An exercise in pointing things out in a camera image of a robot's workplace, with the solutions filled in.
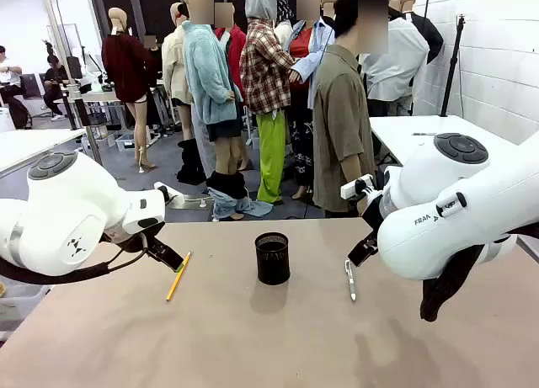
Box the person's right forearm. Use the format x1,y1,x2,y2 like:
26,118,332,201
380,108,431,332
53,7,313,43
339,150,366,186

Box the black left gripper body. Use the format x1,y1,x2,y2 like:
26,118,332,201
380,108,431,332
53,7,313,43
101,221,165,253

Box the black jacket mannequin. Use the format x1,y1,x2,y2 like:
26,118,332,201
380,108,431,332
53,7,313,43
402,0,446,66

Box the cream shirt mannequin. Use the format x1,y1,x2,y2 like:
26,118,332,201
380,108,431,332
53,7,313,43
161,2,195,141

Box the black tripod stand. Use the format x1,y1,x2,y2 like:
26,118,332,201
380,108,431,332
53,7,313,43
439,13,467,118

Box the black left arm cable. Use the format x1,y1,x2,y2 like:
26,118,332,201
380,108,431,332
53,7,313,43
0,231,151,286

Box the white shirt mannequin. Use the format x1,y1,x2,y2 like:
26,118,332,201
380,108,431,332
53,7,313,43
360,0,431,116

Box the grey storage crate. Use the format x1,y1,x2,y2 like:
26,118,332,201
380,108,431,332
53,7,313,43
115,133,139,154

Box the black backpack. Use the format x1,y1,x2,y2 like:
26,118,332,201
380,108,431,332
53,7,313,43
7,96,34,130

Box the white side table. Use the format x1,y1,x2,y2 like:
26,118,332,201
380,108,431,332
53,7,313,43
0,128,88,174

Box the white table with metal legs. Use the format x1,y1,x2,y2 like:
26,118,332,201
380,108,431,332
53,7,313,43
367,114,539,167

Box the plaid shirt hooded mannequin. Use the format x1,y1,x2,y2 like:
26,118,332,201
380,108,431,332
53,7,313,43
238,0,296,205

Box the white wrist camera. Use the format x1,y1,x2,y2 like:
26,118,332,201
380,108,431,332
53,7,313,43
122,181,176,234
339,173,376,200

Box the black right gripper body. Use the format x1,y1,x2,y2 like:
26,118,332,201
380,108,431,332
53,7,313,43
357,189,386,238

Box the blue jeans pile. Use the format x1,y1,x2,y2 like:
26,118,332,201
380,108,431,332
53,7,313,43
209,189,275,222

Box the person in olive shirt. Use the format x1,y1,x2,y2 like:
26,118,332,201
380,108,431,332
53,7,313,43
312,0,391,219

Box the red jacket mannequin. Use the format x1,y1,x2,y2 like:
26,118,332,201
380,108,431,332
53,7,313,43
214,3,248,107

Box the light blue fleece mannequin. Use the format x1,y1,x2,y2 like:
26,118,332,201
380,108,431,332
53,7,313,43
181,0,249,221

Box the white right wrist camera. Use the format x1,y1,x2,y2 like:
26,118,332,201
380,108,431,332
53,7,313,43
339,173,376,200

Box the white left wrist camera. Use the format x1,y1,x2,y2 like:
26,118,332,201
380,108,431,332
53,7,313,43
122,181,176,234

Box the yellow pencil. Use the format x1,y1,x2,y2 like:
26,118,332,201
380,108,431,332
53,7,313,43
165,251,193,302

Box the white pen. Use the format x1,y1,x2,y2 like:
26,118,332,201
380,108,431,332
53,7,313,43
344,259,358,302

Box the person in black t-shirt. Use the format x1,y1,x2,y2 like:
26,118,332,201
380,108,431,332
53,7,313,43
41,54,71,120

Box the black mesh pen holder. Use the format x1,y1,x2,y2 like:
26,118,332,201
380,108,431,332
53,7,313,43
253,231,291,286

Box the black trousers pile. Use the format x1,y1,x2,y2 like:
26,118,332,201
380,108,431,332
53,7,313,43
176,138,208,186

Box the blue shirt red top mannequin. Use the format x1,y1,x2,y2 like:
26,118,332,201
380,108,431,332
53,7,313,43
286,0,337,200

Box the aluminium frame post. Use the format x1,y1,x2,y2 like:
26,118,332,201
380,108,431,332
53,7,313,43
43,0,104,167

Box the maroon sweater mannequin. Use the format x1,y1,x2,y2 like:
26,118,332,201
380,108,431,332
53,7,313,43
101,7,158,173

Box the seated person white shirt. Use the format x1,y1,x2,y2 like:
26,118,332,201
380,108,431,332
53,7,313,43
0,45,24,108

